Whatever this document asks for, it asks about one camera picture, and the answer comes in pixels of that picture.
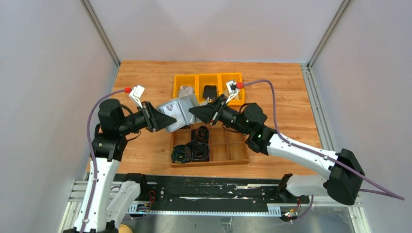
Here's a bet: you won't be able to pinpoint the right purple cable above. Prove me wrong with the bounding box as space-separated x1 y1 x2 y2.
238 80 406 222

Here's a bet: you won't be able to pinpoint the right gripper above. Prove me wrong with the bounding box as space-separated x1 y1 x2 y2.
189 94 250 136

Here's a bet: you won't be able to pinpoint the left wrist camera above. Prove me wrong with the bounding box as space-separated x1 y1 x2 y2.
124 85 145 109

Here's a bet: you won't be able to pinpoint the white credit card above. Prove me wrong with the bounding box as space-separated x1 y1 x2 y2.
161 102 181 116

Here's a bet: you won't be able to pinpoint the purple cable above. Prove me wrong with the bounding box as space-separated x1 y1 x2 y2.
238 80 406 222
80 88 133 233

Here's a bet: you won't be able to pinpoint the rolled tie middle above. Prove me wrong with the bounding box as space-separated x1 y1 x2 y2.
191 126 209 143

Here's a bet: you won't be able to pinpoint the white cards in bin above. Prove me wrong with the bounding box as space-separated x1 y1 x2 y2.
177 85 194 98

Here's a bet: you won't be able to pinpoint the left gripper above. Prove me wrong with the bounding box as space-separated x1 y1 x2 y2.
118 101 177 135

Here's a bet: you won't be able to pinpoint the rolled tie bottom left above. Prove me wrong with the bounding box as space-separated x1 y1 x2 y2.
171 145 190 164

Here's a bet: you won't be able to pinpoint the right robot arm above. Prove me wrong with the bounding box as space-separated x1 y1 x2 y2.
189 95 365 205

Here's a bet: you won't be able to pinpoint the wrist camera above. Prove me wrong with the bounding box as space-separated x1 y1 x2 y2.
226 80 243 104
124 85 145 109

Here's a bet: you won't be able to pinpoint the rolled tie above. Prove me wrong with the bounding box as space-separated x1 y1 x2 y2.
171 145 190 164
185 141 210 162
191 126 209 143

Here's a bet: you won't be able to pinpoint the rolled tie bottom centre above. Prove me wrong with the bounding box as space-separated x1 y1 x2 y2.
185 141 210 162

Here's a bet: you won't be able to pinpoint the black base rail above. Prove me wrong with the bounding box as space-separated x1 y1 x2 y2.
120 174 310 214

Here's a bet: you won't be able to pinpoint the wooden compartment tray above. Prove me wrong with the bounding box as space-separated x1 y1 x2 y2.
170 123 249 167

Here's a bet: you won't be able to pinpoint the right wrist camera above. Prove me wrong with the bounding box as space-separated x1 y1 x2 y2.
226 80 243 104

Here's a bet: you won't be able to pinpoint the yellow three-bin tray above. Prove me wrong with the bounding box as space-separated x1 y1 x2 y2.
172 72 243 102

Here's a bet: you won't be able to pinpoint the grey card holder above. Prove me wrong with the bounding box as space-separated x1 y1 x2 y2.
157 94 199 133

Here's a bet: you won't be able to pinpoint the black card wallet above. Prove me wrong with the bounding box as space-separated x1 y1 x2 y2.
202 85 218 101

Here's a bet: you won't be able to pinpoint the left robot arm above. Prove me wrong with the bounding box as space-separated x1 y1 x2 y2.
66 99 177 233

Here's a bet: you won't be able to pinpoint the beige cards in bin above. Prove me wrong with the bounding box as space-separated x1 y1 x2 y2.
224 84 240 102

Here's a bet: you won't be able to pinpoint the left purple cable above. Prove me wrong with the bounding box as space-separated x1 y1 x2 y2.
80 88 133 233

